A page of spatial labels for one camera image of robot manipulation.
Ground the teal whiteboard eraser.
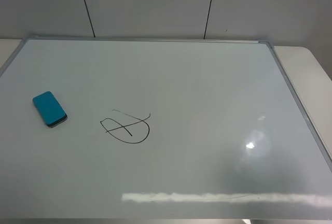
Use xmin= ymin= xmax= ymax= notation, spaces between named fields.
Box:
xmin=33 ymin=91 xmax=67 ymax=128

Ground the white whiteboard with aluminium frame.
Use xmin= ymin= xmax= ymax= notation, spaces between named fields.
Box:
xmin=1 ymin=37 xmax=331 ymax=220

